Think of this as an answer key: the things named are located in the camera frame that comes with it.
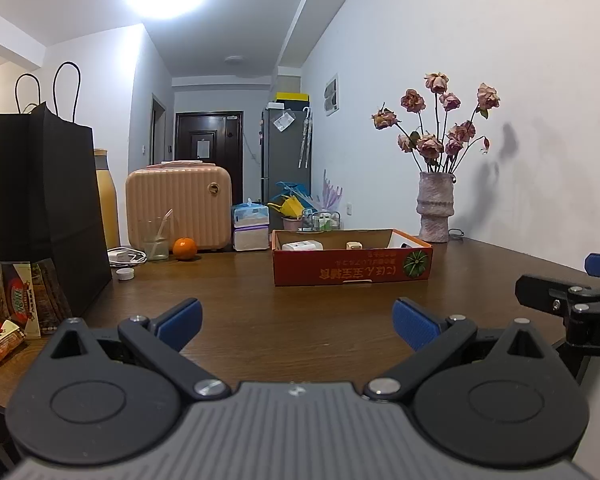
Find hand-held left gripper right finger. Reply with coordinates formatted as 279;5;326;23
364;297;556;403

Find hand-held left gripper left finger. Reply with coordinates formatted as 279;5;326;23
40;297;232;401

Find red cardboard box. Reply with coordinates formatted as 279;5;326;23
271;228;434;287

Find white cotton swab container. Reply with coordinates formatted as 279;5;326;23
281;241;324;255

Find orange fruit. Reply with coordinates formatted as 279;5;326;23
172;236;198;261

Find clear glass cup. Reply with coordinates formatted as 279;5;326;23
140;216;178;261

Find clear glass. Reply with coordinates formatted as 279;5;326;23
155;208;173;256

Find purple wet wipes pack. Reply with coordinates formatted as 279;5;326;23
233;226;270;252

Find pink speckled ceramic vase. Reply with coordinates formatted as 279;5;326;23
416;171;456;244

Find pink ribbed suitcase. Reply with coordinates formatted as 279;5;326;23
125;160;232;253

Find blue wet wipes pack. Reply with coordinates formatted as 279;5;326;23
232;199;270;228

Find yellow thermos bottle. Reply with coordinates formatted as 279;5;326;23
94;149;121;252

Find purple artificial flowers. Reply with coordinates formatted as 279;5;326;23
320;170;343;213

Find yellow plastic object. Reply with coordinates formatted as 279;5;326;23
269;195;303;220

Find striped snack packet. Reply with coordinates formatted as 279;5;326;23
0;260;73;336

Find dark brown entrance door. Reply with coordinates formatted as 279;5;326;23
174;111;244;211

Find blue plastic rack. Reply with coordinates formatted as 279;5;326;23
274;181;316;211

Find dried pink roses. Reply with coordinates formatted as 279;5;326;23
371;72;501;175

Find black paper bag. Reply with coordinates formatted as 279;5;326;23
0;61;113;318

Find grey refrigerator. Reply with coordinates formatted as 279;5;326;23
260;106;312;218

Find dark side door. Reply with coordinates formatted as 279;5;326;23
150;92;167;166

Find folded white umbrella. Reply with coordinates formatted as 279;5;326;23
299;107;312;169

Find yellow box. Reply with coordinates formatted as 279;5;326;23
276;92;310;109

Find white charger with cable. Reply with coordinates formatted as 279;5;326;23
106;246;148;266

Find wire basket of small bottles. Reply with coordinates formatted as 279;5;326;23
302;211;342;233

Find wall picture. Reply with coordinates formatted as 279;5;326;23
324;74;340;116

